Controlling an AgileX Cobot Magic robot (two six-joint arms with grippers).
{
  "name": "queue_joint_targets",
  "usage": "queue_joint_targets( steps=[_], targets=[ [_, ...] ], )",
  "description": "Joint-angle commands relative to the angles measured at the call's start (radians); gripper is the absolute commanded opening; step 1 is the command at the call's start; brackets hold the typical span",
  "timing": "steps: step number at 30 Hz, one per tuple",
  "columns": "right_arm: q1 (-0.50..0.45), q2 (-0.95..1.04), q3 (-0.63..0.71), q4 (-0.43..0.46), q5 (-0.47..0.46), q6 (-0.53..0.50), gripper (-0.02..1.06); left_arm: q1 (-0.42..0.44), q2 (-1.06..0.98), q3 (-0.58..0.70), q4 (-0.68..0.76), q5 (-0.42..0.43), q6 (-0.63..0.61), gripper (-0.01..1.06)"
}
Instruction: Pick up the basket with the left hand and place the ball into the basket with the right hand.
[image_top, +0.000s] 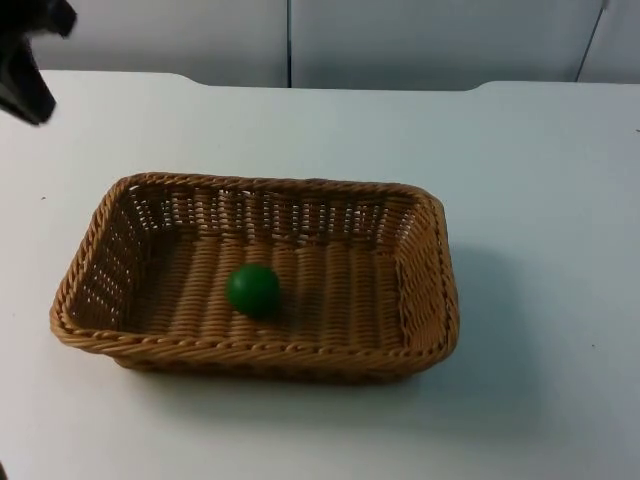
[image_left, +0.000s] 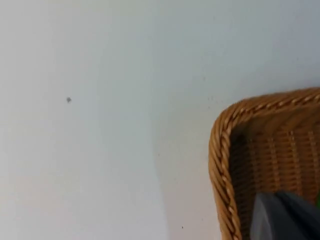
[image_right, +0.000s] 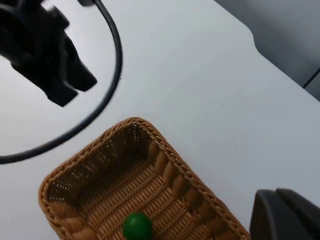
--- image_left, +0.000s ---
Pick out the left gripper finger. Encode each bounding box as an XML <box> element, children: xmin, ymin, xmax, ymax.
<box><xmin>249</xmin><ymin>190</ymin><xmax>320</xmax><ymax>240</ymax></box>

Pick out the light brown wicker basket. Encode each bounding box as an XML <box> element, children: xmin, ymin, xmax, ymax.
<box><xmin>208</xmin><ymin>87</ymin><xmax>320</xmax><ymax>240</ymax></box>

